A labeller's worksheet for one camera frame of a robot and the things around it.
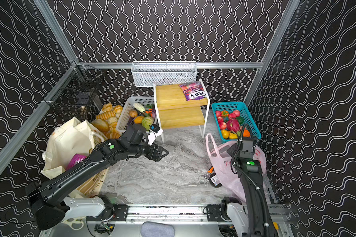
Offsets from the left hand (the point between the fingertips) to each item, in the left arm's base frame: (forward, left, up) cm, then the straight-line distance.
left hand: (166, 150), depth 68 cm
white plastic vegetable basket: (+37, +36, -15) cm, 53 cm away
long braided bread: (+41, +52, -19) cm, 70 cm away
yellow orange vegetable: (+36, +26, -18) cm, 47 cm away
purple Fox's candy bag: (+31, -13, +11) cm, 36 cm away
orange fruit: (+27, -49, -20) cm, 59 cm away
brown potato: (+39, +30, -14) cm, 51 cm away
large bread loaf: (+31, +52, -18) cm, 63 cm away
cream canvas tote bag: (+7, +52, -2) cm, 53 cm away
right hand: (+7, -36, -9) cm, 38 cm away
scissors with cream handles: (-27, +43, -24) cm, 56 cm away
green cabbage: (+31, +18, -14) cm, 39 cm away
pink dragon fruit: (+32, -41, -18) cm, 55 cm away
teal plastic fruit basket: (+35, -53, -19) cm, 66 cm away
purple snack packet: (-1, +49, -10) cm, 50 cm away
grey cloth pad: (-28, +5, -23) cm, 36 cm away
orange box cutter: (+2, -24, -26) cm, 35 cm away
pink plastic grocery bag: (+2, -27, -10) cm, 29 cm away
